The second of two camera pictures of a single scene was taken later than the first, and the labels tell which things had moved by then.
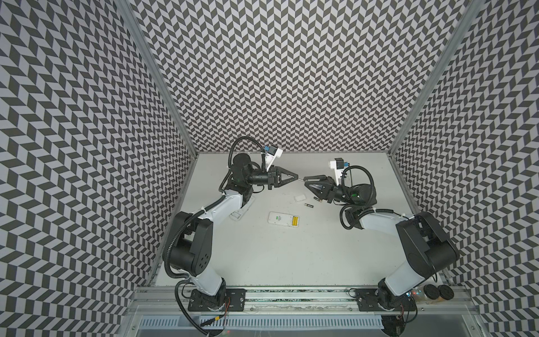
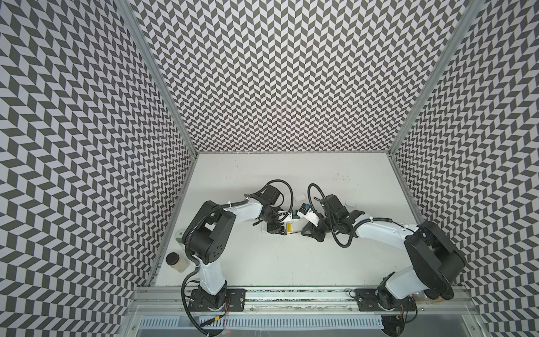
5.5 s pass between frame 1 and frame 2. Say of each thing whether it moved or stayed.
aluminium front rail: stayed
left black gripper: moved
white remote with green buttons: moved
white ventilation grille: stayed
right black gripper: moved
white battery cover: stayed
